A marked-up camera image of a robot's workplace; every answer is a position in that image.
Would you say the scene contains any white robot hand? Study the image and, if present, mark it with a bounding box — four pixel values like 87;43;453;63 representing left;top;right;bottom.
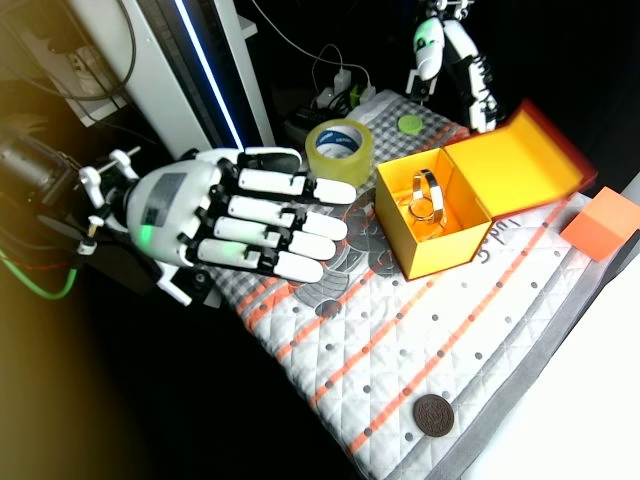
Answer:
406;17;508;134
124;146;358;284

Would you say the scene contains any silver metal ring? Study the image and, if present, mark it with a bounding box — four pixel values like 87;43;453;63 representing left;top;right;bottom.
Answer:
399;168;449;239

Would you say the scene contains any yellow box with red lid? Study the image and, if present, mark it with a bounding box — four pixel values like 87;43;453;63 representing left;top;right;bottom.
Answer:
374;98;599;282

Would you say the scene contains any white power strip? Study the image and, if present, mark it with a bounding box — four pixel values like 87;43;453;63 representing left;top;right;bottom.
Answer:
313;83;377;110

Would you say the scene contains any white column with blue light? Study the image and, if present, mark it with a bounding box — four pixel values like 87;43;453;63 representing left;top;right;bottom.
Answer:
67;0;276;160

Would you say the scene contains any clear packing tape roll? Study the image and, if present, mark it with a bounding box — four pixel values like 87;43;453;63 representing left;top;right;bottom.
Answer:
304;118;375;189

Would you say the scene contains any black power adapter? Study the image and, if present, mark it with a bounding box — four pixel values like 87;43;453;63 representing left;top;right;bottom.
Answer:
283;105;334;141

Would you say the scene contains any orange cube block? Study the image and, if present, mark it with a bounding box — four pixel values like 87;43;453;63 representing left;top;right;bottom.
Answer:
559;186;640;263

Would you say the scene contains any grey white quilt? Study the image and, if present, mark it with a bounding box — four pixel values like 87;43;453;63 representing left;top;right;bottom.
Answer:
207;88;620;480

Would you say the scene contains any chocolate sandwich cookie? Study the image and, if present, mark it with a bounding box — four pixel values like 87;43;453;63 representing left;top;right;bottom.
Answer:
412;393;456;440

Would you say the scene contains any white charger cable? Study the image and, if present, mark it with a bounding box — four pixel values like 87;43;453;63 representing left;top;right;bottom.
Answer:
311;43;374;97

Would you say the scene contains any green cable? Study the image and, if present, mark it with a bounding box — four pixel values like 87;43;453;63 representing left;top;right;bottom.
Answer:
0;249;79;301

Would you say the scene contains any thick black cable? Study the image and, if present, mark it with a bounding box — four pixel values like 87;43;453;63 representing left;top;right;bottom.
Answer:
0;0;138;103

